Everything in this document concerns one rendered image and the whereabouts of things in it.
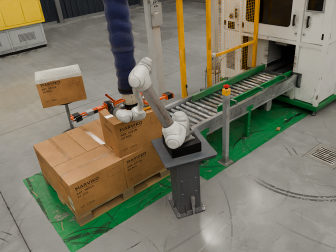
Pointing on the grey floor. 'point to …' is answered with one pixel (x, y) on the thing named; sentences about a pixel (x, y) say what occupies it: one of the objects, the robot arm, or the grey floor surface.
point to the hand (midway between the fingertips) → (107, 105)
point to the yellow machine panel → (21, 26)
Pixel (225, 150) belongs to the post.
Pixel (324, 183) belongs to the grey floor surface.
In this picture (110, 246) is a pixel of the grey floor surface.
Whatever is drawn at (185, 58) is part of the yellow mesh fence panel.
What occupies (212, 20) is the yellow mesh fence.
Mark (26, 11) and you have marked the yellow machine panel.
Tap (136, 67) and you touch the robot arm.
